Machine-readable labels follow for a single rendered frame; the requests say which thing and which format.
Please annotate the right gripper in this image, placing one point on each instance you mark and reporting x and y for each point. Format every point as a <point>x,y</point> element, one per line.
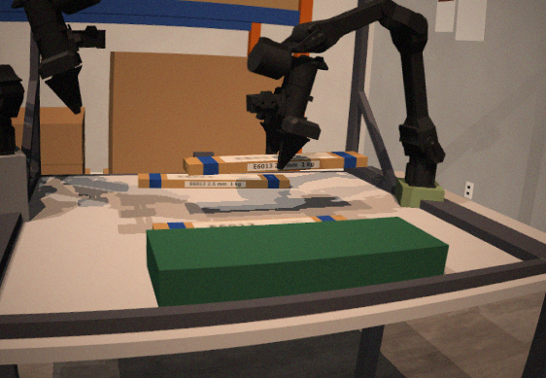
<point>51,39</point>

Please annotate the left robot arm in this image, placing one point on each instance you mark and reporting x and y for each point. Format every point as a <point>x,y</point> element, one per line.
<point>409,35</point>

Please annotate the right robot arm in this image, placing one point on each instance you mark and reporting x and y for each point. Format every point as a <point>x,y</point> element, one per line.
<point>40,12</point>

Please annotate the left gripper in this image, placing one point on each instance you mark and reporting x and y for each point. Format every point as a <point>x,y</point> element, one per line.
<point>276,140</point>

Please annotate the green rectangular block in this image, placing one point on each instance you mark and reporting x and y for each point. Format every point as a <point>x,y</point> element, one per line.
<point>229,263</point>

